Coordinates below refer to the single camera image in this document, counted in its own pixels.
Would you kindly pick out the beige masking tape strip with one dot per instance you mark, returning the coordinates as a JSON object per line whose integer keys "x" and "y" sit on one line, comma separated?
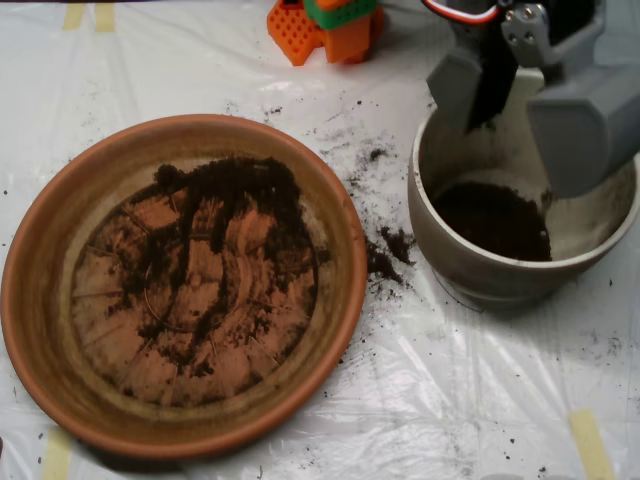
{"x": 105, "y": 17}
{"x": 74, "y": 17}
{"x": 57, "y": 455}
{"x": 592, "y": 445}

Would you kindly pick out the dark soil pile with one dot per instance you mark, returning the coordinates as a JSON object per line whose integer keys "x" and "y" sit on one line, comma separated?
{"x": 240, "y": 185}

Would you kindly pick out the terracotta saucer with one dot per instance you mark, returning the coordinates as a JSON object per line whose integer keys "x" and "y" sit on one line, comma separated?
{"x": 30, "y": 300}

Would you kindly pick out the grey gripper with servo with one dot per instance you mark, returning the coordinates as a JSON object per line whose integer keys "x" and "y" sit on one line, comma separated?
{"x": 575, "y": 125}

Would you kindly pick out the white ceramic pot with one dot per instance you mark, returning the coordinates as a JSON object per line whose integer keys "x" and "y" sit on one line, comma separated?
{"x": 475, "y": 280}

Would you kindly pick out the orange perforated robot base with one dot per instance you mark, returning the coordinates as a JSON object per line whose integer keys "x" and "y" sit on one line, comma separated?
{"x": 345, "y": 40}

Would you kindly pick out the clear plastic sheet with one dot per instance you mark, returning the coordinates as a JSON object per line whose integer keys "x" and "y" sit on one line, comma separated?
{"x": 450, "y": 375}

